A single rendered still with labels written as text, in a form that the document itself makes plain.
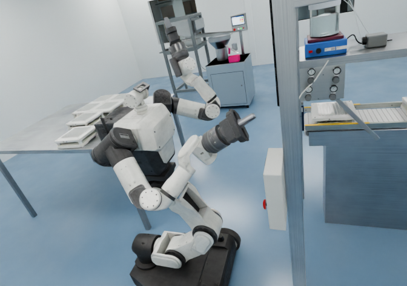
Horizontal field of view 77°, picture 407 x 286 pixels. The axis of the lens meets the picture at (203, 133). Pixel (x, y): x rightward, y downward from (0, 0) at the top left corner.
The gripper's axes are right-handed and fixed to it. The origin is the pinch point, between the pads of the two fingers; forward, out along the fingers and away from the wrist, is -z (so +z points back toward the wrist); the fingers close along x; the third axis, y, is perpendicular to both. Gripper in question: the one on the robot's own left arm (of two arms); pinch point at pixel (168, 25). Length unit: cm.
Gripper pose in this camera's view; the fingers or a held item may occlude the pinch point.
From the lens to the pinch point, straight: 143.0
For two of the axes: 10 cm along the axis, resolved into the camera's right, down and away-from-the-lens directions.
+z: 3.8, 9.2, 0.8
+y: -9.2, 3.9, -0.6
